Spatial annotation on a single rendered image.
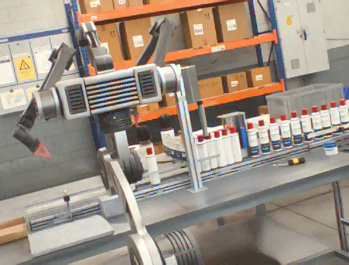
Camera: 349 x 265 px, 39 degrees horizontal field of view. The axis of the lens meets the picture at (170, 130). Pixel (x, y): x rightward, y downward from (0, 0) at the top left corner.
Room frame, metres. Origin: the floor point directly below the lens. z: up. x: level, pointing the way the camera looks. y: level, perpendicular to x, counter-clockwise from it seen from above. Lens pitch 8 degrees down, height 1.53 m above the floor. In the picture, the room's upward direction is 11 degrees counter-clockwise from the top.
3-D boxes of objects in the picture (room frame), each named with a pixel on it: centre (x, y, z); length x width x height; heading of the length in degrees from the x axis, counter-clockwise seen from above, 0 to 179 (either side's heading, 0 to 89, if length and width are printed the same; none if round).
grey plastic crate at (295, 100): (4.55, -1.29, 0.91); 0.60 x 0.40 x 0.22; 111
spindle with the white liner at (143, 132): (2.91, 0.16, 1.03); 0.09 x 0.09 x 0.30
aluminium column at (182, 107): (2.54, -0.08, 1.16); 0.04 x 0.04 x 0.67; 18
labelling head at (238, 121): (2.88, -0.37, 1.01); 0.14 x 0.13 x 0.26; 108
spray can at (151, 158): (2.63, 0.14, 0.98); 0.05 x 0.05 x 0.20
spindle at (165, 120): (3.29, 0.03, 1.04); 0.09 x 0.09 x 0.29
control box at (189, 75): (2.62, -0.12, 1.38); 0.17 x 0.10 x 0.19; 163
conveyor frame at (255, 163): (2.66, 0.01, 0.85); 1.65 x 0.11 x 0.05; 108
